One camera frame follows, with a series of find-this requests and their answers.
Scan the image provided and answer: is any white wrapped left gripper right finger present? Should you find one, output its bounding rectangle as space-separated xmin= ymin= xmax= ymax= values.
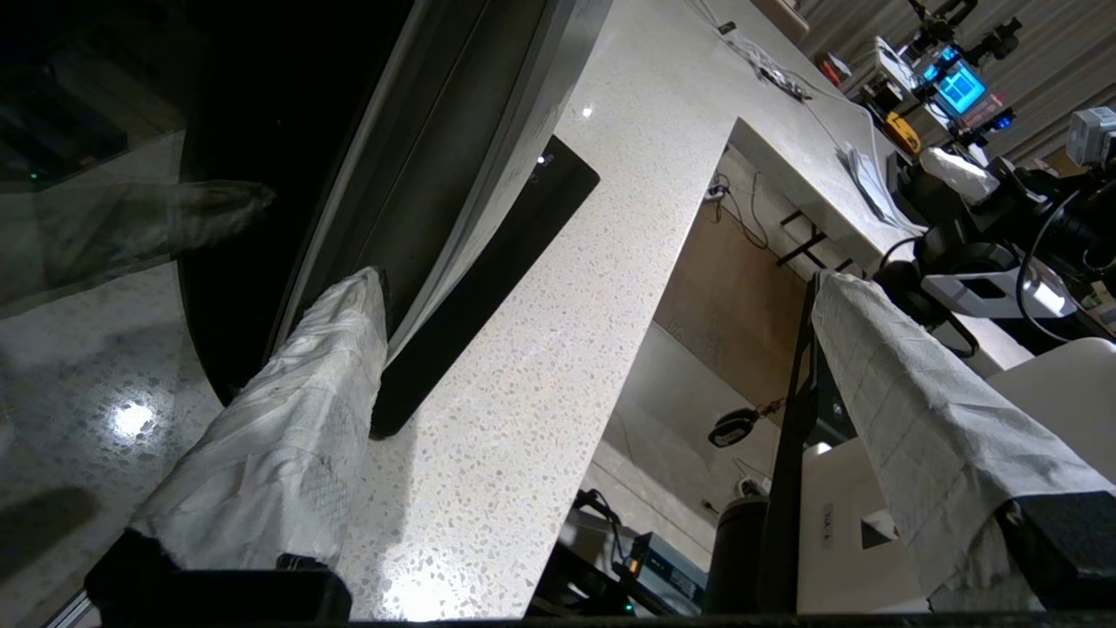
xmin=811 ymin=270 xmax=1116 ymax=613

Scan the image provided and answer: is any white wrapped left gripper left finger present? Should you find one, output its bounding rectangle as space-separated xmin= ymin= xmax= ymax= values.
xmin=87 ymin=267 xmax=390 ymax=622

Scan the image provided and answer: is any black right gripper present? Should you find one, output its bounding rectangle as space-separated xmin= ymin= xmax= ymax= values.
xmin=891 ymin=147 xmax=1049 ymax=256

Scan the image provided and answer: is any black glass microwave door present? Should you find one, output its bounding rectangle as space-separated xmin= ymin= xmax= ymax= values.
xmin=0 ymin=0 xmax=489 ymax=411

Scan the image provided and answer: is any blue lit monitor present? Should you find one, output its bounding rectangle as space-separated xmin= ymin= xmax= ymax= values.
xmin=922 ymin=54 xmax=992 ymax=119

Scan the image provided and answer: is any white paper stack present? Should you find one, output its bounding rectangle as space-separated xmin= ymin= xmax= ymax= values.
xmin=840 ymin=142 xmax=927 ymax=235

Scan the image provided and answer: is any small black round device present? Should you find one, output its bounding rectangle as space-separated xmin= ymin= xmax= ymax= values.
xmin=707 ymin=407 xmax=759 ymax=449

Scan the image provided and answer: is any black cylinder canister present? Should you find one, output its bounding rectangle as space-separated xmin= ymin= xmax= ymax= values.
xmin=704 ymin=495 xmax=773 ymax=613

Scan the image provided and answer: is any blue electronic box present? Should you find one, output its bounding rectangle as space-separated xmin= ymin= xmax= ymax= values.
xmin=628 ymin=532 xmax=709 ymax=604

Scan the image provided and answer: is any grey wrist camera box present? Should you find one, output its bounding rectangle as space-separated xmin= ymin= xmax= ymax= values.
xmin=1067 ymin=106 xmax=1116 ymax=169

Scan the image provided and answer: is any black vertical frame post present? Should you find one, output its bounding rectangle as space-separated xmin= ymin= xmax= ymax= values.
xmin=757 ymin=275 xmax=860 ymax=613

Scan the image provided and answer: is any thin white cable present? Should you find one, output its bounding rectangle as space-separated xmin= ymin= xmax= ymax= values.
xmin=693 ymin=0 xmax=883 ymax=151

